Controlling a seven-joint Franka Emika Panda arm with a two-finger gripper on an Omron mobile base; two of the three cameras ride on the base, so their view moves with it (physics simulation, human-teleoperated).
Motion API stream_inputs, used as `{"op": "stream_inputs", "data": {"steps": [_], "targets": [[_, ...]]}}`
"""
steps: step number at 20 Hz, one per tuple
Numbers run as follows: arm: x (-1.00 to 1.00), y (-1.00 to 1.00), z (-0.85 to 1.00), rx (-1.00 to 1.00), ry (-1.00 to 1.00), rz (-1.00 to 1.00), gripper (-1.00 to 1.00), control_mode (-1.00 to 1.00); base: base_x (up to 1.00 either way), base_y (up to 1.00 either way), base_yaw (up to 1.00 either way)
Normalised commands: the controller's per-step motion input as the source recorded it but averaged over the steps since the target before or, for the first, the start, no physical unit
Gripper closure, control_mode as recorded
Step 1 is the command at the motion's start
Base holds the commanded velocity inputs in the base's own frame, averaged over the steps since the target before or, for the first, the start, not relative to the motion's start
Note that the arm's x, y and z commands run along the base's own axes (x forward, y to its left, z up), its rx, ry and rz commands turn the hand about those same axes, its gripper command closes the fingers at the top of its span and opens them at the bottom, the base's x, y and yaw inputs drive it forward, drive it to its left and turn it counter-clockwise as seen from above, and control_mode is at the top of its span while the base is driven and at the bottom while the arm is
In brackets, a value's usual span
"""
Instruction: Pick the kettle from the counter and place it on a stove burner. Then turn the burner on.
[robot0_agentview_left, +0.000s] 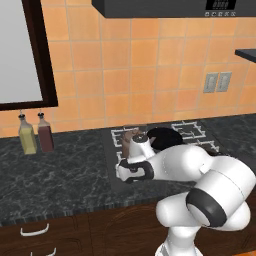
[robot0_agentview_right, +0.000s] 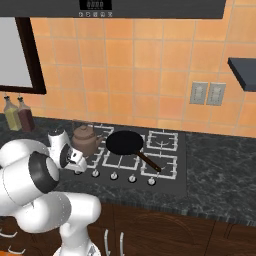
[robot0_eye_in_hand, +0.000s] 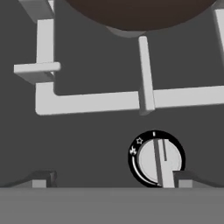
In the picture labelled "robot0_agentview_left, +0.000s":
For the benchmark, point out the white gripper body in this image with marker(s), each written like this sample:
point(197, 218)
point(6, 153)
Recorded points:
point(124, 172)

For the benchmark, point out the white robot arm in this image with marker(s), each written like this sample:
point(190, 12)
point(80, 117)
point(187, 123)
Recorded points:
point(186, 166)

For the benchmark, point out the black hob with white grates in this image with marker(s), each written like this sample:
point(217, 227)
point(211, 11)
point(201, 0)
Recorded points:
point(112, 166)

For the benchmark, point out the black pan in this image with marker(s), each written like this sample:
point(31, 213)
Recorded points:
point(165, 138)

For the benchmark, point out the dark wood drawer front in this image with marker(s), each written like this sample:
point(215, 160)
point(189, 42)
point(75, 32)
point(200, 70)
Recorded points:
point(66, 233)

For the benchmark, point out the dark red sauce bottle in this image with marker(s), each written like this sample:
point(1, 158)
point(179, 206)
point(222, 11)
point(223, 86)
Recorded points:
point(45, 136)

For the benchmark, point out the yellow oil bottle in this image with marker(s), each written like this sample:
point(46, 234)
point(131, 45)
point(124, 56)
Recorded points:
point(28, 138)

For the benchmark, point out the dark-framed window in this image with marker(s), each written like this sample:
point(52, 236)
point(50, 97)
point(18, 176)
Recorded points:
point(20, 50)

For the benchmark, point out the dark grey range hood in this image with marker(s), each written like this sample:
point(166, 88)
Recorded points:
point(153, 8)

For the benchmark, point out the grey wall socket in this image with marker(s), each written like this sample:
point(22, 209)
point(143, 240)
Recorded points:
point(224, 81)
point(210, 82)

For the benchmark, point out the dark wall shelf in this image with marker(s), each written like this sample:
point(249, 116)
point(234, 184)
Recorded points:
point(247, 55)

